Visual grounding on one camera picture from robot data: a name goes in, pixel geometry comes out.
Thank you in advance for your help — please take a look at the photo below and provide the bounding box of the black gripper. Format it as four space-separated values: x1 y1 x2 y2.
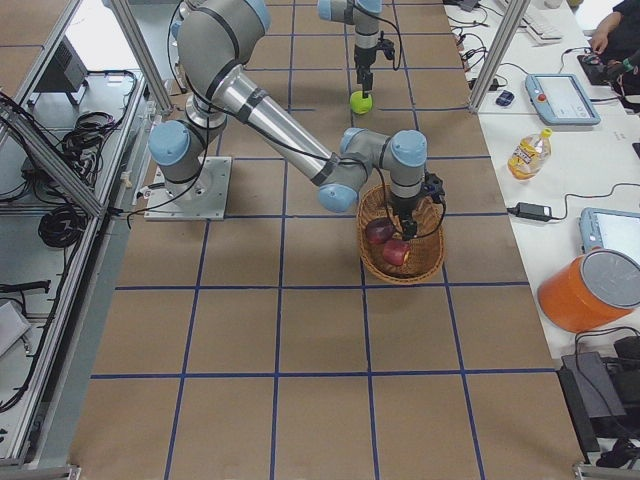
354 45 378 99
389 193 421 239

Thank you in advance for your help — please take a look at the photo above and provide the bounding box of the green apple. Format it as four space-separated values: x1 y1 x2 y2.
349 90 373 115

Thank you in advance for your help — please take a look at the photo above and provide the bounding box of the red apple with yellow patch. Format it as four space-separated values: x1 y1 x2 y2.
382 238 411 266

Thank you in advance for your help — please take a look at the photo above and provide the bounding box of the dark red apple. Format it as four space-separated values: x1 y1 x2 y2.
365 217 396 245

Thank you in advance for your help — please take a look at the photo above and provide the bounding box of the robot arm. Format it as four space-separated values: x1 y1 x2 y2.
149 1 427 240
317 0 382 99

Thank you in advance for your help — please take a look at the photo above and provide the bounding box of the woven wicker basket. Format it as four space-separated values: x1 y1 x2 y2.
356 186 444 284

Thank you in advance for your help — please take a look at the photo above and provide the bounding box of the black power adapter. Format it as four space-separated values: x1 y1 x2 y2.
513 202 553 222

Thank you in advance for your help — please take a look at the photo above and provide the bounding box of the yellow juice bottle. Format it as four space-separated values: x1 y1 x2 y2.
507 128 553 180

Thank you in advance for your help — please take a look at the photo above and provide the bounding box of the orange bucket with grey lid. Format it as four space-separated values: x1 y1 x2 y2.
537 248 639 333

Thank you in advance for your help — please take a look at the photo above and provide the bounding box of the blue teach pendant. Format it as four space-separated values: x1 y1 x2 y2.
524 74 601 126
579 207 640 262

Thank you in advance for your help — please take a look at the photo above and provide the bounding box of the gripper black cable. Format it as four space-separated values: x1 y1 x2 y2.
377 14 404 71
412 172 447 239

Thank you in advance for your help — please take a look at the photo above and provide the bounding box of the aluminium frame post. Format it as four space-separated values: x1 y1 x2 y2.
468 0 530 114

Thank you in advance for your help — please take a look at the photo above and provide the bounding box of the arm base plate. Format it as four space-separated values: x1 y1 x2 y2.
143 156 232 221

